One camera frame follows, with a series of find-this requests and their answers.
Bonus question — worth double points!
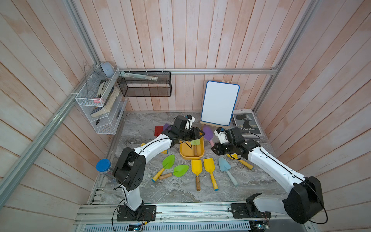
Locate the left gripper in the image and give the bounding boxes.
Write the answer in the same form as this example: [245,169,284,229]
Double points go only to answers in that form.
[179,127,205,141]

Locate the light green shovel wooden handle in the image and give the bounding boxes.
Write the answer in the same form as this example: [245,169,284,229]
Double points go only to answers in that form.
[191,139,200,156]

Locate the yellow storage box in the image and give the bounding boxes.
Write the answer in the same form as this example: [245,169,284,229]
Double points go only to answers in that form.
[179,138,205,160]

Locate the purple shovel pink handle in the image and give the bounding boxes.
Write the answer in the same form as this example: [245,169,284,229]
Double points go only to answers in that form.
[203,124,214,147]
[163,123,171,131]

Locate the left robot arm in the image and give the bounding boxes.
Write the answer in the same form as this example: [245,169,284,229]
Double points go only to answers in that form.
[113,115,204,212]

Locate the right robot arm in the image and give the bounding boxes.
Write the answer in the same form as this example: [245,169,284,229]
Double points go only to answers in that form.
[212,127,325,224]

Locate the light blue shovel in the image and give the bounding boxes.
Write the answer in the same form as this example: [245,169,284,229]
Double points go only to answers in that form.
[218,157,239,187]

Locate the wooden easel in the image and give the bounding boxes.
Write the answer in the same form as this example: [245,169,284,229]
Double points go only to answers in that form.
[200,121,233,130]

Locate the yellow scoop left blue tip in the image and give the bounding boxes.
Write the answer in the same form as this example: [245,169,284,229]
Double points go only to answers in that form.
[141,143,168,154]

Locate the black and white book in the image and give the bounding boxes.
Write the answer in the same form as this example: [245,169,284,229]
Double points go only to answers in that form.
[232,109,262,138]

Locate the black mesh basket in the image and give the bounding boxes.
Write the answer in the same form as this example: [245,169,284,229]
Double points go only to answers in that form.
[117,71,172,97]

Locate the blue-lid tube container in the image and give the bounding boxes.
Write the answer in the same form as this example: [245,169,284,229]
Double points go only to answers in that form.
[96,159,117,183]

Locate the light green ruler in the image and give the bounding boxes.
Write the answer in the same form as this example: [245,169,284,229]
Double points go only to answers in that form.
[120,71,158,80]

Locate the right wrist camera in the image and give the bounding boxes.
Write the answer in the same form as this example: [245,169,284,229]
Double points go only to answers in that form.
[214,127,228,144]

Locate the yellow scoop blue-tipped handle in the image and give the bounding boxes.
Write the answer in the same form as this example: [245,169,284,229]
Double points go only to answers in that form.
[203,158,219,191]

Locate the red shovel wooden handle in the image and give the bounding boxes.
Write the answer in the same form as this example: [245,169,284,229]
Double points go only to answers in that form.
[154,126,164,137]

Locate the yellow scoop wooden handle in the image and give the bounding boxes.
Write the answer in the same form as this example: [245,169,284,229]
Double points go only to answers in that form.
[191,160,203,191]

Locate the green shovel yellow handle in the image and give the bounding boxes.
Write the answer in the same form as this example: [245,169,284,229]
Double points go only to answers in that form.
[152,155,175,182]

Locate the whiteboard blue frame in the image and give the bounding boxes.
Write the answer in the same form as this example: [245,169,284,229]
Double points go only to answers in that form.
[201,81,240,126]

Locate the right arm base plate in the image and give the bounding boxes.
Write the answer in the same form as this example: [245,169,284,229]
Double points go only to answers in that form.
[229,203,271,219]

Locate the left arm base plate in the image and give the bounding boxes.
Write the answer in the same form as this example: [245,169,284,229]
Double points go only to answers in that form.
[117,205,157,222]

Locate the books in wire shelf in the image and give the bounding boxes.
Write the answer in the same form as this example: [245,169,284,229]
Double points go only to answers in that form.
[90,80,120,117]

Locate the white wire shelf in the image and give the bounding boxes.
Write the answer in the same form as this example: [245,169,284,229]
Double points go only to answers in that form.
[75,64,128,135]

